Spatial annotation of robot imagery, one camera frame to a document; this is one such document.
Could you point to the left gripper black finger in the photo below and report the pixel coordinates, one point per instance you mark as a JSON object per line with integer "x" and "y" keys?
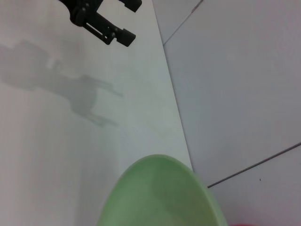
{"x": 132, "y": 4}
{"x": 101, "y": 26}

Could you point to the green plastic plate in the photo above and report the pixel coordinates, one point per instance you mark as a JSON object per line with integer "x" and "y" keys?
{"x": 160, "y": 195}

